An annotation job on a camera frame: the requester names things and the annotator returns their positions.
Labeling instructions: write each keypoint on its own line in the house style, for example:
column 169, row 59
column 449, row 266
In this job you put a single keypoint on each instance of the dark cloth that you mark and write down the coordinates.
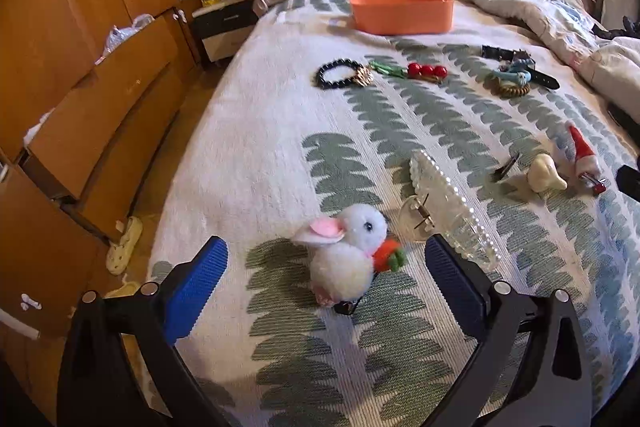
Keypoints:
column 615, row 32

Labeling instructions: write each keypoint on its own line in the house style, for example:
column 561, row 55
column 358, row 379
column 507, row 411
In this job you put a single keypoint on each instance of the crumpled white plastic bag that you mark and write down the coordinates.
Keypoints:
column 122, row 34

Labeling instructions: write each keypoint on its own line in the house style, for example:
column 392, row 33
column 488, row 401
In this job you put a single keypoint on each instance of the small gold ornament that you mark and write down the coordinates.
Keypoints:
column 364, row 76

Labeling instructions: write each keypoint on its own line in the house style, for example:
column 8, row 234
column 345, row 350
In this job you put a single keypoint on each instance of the black white nightstand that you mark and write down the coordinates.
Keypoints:
column 225, row 24

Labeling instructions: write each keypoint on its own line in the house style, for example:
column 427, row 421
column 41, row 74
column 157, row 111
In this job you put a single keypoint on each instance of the cream slipper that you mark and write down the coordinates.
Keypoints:
column 122, row 292
column 125, row 244

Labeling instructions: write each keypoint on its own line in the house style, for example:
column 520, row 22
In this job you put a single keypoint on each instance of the white bunny plush hair clip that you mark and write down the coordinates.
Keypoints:
column 345, row 262

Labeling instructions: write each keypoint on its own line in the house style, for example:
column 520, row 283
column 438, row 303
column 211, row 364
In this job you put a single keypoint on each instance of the green red cherry hair clip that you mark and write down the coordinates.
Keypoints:
column 415, row 69

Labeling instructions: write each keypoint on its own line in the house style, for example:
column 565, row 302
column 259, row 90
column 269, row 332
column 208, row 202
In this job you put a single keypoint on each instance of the red santa hat hair clip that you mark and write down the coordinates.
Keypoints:
column 585, row 154

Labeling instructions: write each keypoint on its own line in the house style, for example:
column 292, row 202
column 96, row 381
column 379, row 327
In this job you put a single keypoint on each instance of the small black hair pin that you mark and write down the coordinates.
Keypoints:
column 505, row 168

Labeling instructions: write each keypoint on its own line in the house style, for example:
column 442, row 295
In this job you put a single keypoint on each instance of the clear pearl hair claw clip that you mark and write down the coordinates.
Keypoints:
column 450, row 197

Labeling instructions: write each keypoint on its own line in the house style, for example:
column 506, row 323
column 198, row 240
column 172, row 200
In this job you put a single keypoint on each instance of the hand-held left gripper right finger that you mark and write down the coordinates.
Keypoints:
column 450, row 277

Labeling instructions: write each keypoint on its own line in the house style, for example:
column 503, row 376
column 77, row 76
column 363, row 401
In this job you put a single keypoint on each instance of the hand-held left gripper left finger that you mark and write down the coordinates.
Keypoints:
column 197, row 287

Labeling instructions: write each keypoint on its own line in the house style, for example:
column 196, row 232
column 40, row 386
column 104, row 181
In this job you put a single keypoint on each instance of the orange plastic basket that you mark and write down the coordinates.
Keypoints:
column 400, row 19

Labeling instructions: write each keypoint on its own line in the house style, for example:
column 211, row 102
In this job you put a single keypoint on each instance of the wooden chest of drawers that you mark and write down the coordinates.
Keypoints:
column 115, row 122

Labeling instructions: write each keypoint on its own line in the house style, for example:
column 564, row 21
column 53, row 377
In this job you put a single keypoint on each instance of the white tooth-shaped hair clip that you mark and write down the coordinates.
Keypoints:
column 542, row 172

